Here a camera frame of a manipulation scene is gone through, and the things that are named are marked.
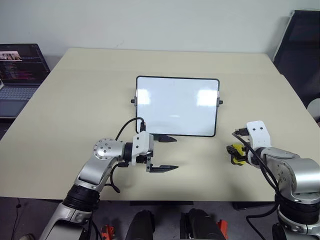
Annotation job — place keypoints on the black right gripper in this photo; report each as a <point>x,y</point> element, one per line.
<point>246,145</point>

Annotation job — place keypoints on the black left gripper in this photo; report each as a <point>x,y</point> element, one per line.
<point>149,163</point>

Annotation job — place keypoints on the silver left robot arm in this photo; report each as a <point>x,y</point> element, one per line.
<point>100,160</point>

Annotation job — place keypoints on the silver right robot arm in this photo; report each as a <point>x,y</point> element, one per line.
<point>292,170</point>

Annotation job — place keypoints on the black-framed whiteboard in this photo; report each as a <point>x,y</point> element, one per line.
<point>177,105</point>

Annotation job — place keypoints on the orange-red part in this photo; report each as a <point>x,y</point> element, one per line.
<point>108,232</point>
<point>223,228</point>

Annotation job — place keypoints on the dark rounded shape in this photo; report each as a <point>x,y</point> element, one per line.
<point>202,225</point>
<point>141,226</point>

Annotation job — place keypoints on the white round object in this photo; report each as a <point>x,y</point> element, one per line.
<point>314,110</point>

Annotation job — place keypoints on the open grey laptop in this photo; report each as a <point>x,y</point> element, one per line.
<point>20,75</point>

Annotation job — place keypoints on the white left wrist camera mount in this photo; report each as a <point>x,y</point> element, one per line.
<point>141,146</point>

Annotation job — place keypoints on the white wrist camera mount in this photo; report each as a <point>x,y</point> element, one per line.
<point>258,135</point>
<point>141,146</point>

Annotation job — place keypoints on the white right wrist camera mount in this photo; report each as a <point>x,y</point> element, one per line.
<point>258,135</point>

